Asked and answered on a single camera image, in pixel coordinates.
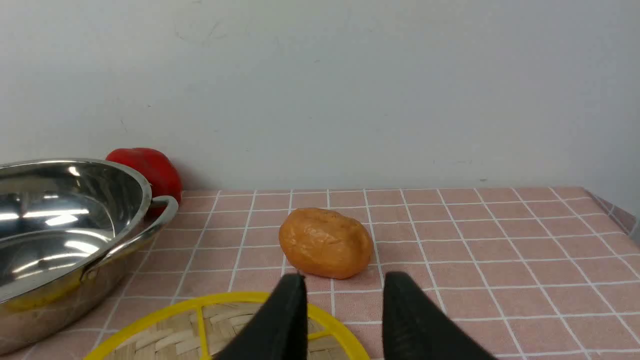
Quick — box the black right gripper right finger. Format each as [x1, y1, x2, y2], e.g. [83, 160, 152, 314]
[382, 271, 495, 360]

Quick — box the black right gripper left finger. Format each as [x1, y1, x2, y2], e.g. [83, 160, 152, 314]
[214, 273, 308, 360]

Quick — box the yellow bamboo steamer lid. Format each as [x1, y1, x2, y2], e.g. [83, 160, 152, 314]
[86, 292, 370, 360]

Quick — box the stainless steel pot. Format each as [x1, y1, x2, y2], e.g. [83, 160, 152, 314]
[0, 158, 179, 355]

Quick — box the pink checkered tablecloth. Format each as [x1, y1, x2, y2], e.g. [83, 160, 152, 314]
[3, 187, 640, 360]

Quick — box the red bell pepper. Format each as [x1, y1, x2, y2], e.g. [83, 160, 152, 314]
[105, 147, 183, 204]

